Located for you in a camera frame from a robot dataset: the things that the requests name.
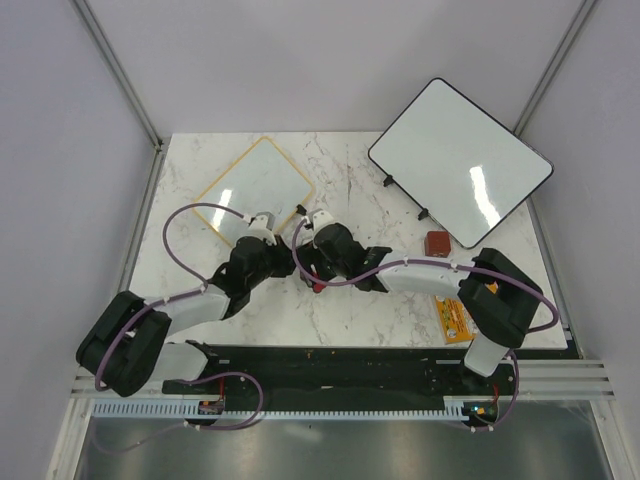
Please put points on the orange picture book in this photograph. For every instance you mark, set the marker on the orange picture book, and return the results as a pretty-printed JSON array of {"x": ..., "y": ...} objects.
[{"x": 454, "y": 320}]

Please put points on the aluminium extrusion rail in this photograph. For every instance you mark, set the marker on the aluminium extrusion rail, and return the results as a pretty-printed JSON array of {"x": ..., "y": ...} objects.
[{"x": 540, "y": 380}]

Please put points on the yellow-framed small whiteboard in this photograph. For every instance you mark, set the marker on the yellow-framed small whiteboard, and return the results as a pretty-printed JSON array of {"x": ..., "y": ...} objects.
[{"x": 262, "y": 179}]

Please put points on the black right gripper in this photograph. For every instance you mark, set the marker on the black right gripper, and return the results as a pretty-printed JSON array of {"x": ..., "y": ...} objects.
[{"x": 309, "y": 255}]

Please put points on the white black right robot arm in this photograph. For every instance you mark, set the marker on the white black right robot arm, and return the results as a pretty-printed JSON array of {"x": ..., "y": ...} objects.
[{"x": 500, "y": 299}]

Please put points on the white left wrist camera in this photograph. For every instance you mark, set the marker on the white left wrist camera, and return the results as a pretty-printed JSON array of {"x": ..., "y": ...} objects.
[{"x": 261, "y": 226}]

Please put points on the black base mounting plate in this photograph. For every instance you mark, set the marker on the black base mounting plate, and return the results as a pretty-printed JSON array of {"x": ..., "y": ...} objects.
[{"x": 433, "y": 371}]

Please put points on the brown red eraser block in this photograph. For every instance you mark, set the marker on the brown red eraser block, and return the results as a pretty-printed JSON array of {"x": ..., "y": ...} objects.
[{"x": 437, "y": 244}]

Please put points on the white slotted cable duct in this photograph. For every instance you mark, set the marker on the white slotted cable duct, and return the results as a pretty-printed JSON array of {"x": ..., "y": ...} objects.
[{"x": 182, "y": 409}]

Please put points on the black-framed large whiteboard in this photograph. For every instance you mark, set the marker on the black-framed large whiteboard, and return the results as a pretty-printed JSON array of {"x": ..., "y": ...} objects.
[{"x": 448, "y": 155}]

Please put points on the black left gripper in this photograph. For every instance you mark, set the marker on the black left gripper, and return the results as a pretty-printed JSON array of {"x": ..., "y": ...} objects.
[{"x": 282, "y": 252}]

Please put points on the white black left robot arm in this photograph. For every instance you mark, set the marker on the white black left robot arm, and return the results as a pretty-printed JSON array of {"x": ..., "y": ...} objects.
[{"x": 122, "y": 349}]

